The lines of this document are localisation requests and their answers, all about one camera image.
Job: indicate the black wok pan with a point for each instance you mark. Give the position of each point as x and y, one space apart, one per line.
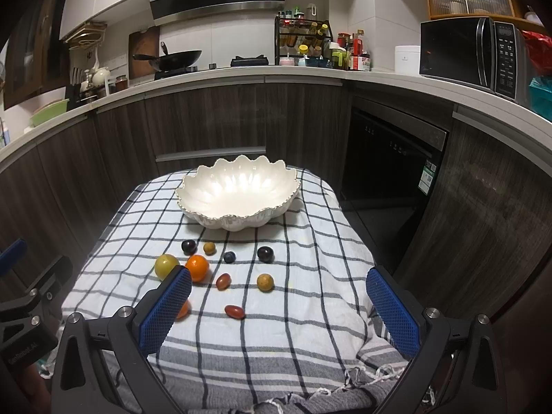
169 61

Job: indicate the wooden cutting board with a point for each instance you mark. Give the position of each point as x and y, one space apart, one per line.
142 42

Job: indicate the black spice rack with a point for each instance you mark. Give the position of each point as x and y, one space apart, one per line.
290 33

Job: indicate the red grape tomato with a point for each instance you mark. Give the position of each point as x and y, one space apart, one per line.
235 312
223 281

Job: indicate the black microwave oven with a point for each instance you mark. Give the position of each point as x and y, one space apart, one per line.
478 52

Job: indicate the red label sauce bottle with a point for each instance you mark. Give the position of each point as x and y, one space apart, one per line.
358 59

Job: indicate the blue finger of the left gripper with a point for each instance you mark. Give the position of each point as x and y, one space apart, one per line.
51 287
12 255

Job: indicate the checkered white black cloth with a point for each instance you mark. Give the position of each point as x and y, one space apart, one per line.
312 344

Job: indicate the white rice cooker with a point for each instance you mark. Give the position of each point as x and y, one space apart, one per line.
407 59

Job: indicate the green yellow round fruit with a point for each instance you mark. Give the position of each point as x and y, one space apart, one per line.
164 264

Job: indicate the grey drawer handle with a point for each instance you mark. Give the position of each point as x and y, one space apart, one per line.
204 154

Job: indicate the black dishwasher front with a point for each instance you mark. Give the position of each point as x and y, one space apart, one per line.
391 164

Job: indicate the white scalloped ceramic bowl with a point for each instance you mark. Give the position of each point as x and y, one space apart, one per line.
239 194

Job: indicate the orange mandarin with stem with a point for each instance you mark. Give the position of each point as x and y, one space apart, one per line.
184 311

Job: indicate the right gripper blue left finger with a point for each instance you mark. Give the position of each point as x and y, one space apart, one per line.
82 382

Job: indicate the white teapot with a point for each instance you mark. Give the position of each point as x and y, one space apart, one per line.
100 76

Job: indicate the blueberry dark blue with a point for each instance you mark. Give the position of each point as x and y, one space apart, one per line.
229 257

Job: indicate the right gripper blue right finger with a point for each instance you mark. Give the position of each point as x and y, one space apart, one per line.
454 365

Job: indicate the dark plum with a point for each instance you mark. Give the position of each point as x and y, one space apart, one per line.
189 247
265 254

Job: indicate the tan longan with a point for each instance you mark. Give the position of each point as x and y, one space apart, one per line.
265 283
209 248

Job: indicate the green container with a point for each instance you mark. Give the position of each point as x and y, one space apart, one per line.
339 59

